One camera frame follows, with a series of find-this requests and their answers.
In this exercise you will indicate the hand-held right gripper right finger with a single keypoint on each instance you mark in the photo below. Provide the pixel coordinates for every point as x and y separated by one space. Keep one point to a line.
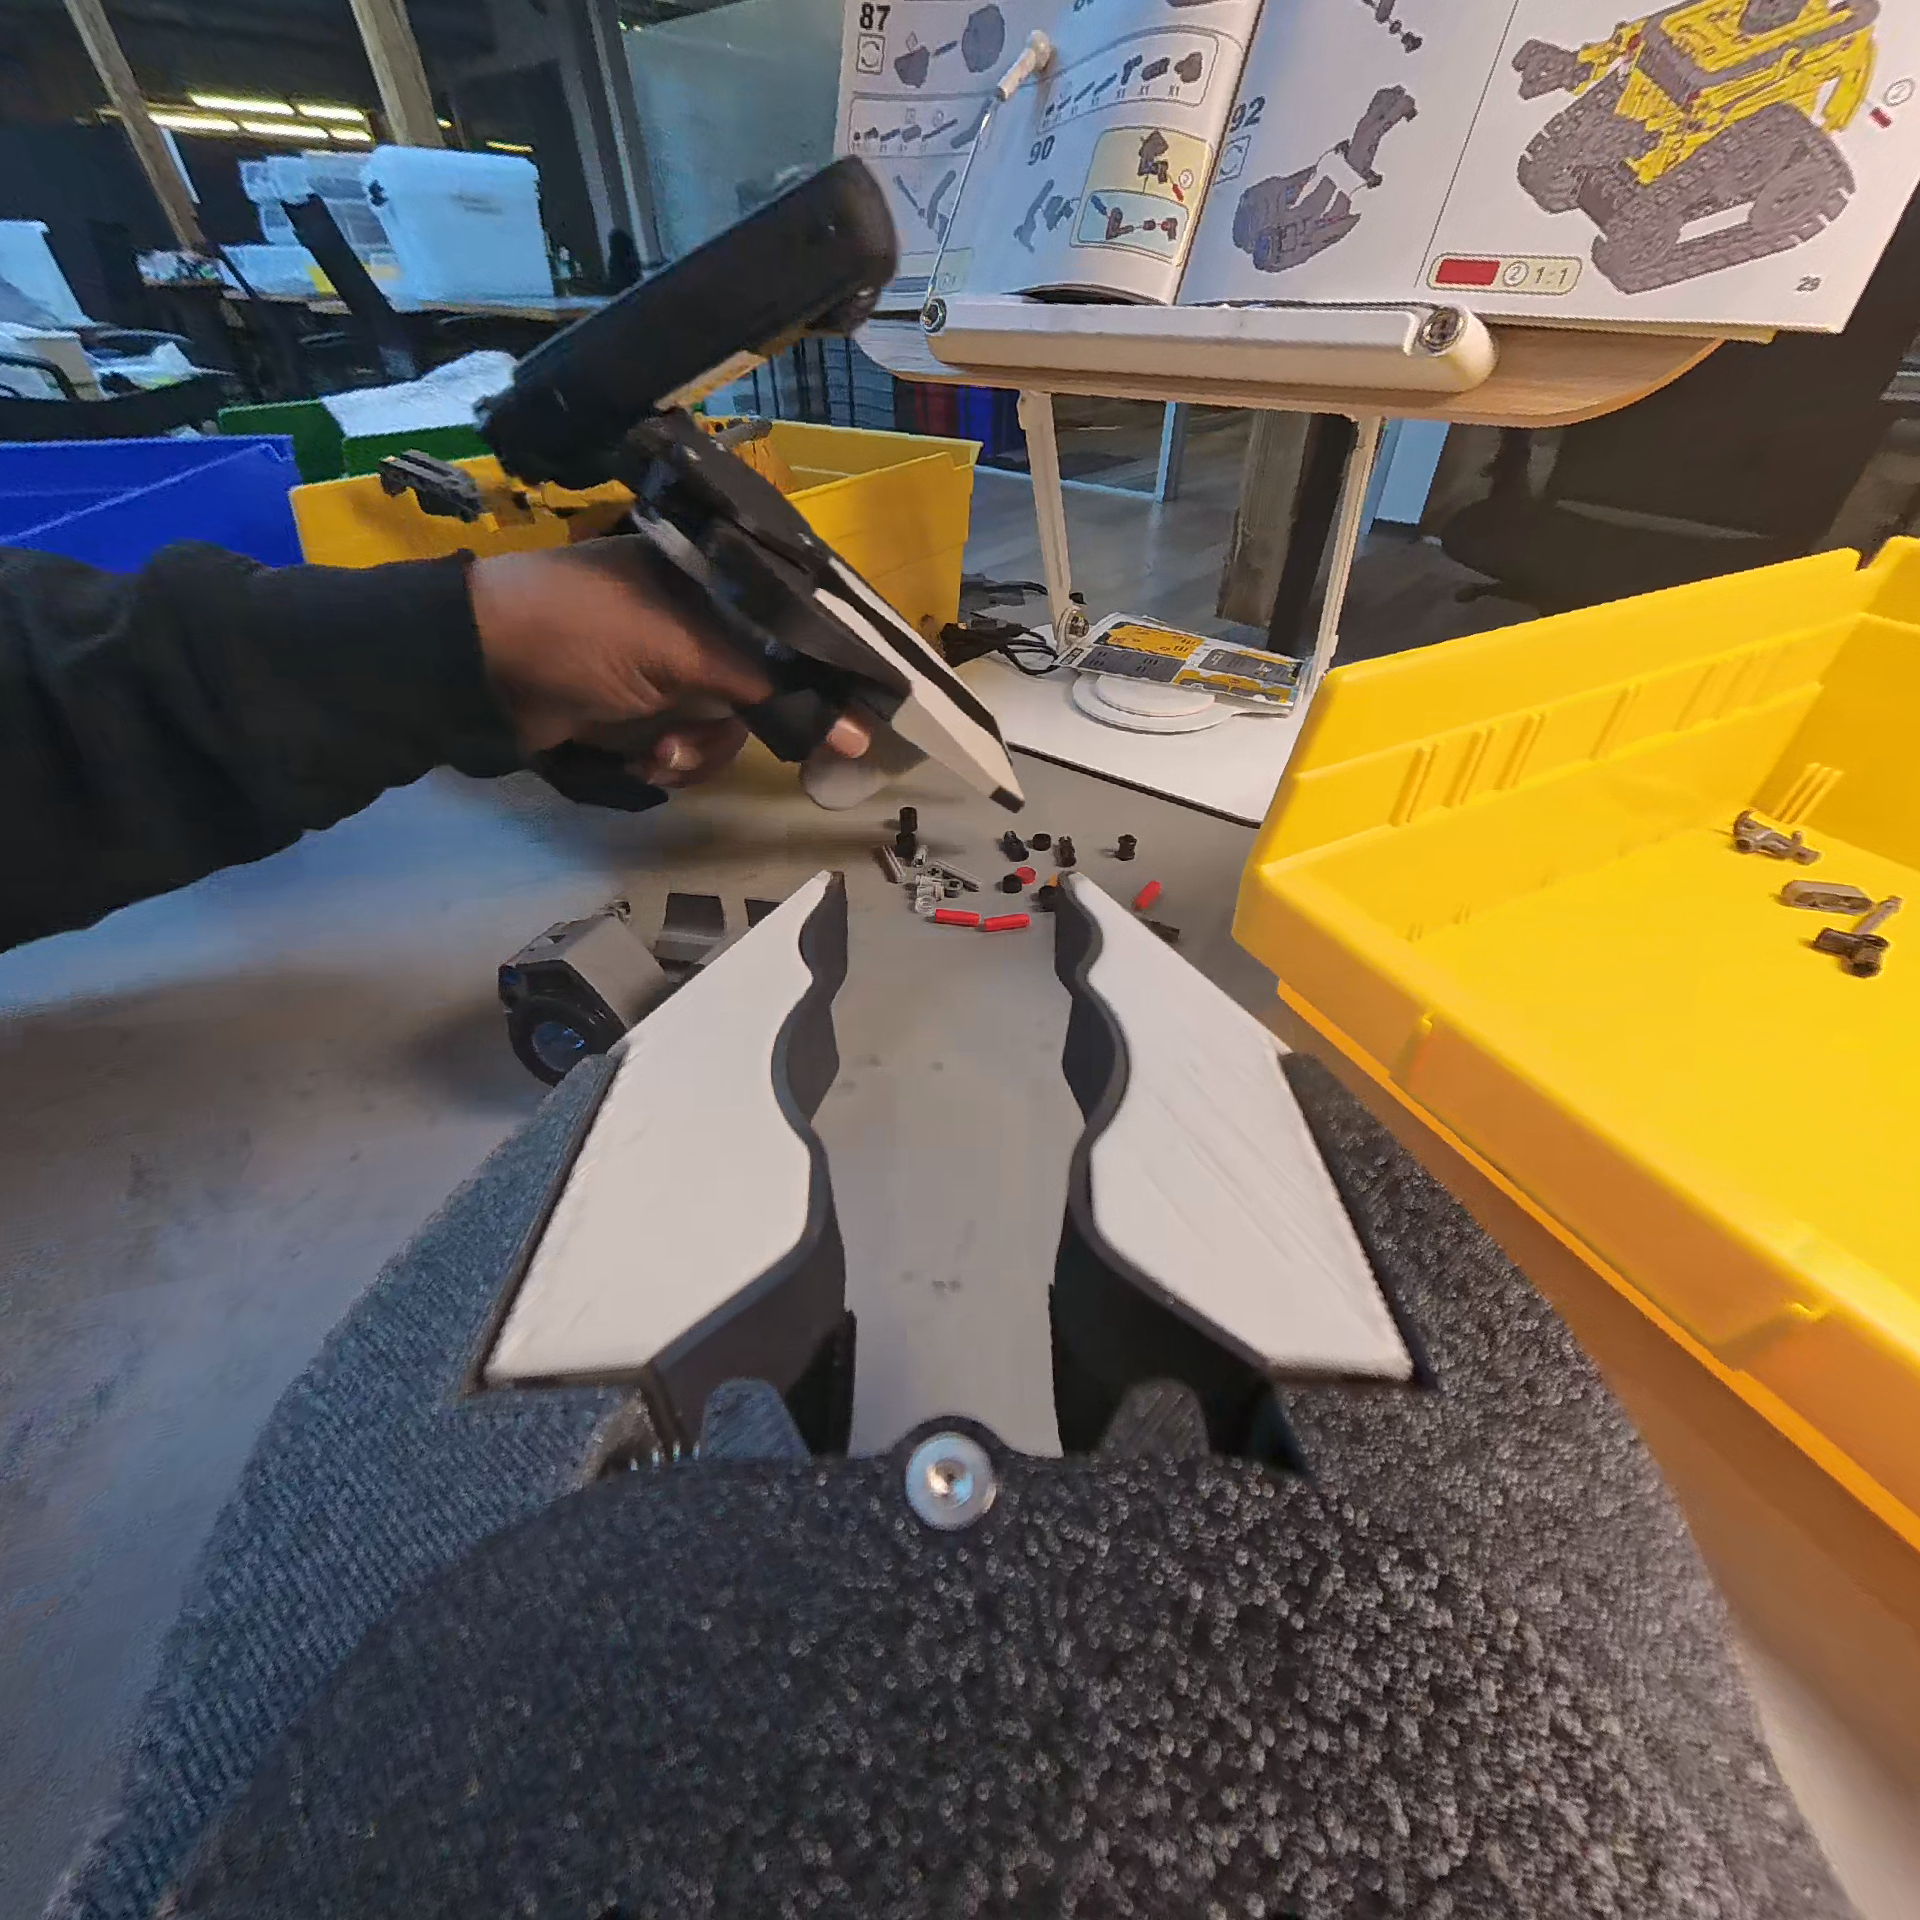
1230 1202

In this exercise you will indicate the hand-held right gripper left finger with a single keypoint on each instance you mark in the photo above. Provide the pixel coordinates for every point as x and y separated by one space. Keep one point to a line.
679 1202

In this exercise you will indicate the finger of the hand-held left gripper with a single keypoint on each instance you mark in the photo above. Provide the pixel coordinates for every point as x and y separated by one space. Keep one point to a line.
926 677
941 734

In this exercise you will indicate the grey toy brick wing assembly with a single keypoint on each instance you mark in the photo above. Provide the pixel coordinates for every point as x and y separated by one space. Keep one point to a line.
601 958

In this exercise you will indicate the yellow open-front storage bin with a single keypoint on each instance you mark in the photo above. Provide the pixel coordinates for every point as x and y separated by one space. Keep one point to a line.
1575 1051

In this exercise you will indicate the blue storage bin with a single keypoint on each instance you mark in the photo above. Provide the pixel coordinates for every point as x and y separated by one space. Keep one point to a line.
147 500

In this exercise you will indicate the person's left forearm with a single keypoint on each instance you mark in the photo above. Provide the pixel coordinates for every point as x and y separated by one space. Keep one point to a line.
224 723

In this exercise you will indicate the grey desk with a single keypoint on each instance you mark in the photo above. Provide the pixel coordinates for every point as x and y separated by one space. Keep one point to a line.
301 1202

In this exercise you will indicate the yellow storage bin with ledge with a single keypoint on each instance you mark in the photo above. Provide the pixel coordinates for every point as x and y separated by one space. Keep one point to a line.
883 525

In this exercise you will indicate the pile of small brick parts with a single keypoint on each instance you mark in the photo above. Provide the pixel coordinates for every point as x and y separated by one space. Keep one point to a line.
956 914

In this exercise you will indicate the white round disc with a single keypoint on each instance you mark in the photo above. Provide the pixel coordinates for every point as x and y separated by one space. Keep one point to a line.
1139 708

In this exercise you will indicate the white plastic storage crate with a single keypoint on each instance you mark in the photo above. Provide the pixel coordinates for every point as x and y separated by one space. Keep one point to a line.
465 226

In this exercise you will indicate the red storage crate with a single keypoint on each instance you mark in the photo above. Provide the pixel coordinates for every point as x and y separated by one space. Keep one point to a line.
941 408

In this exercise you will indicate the yellow black sticker sheet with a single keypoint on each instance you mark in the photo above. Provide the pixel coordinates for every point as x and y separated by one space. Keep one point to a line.
1188 664

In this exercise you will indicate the white rounded flat plate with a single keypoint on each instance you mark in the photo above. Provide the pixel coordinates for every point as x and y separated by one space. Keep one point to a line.
1200 761

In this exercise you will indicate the white foam sheet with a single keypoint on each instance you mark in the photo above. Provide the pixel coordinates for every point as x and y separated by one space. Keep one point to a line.
418 400

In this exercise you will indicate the black office chair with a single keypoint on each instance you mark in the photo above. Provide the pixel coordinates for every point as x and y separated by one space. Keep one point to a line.
1649 448
356 285

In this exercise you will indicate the wooden table leg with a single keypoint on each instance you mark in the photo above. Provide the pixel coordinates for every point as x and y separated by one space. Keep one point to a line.
1269 509

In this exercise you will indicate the wooden pillar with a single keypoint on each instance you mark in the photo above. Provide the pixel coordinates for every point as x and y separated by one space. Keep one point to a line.
396 80
131 117

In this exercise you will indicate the white wooden book stand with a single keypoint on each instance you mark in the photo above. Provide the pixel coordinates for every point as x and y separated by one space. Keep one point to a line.
1200 343

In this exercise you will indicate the green storage bin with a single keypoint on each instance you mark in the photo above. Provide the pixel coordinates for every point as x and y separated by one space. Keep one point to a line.
269 437

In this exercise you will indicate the grey brick connector piece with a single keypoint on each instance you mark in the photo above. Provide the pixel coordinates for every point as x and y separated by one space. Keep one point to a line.
1773 841

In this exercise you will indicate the dark grey brick piece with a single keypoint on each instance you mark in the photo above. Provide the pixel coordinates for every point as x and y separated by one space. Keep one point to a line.
1848 947

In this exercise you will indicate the open instruction booklet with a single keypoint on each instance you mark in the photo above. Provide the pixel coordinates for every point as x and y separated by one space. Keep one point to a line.
1465 132

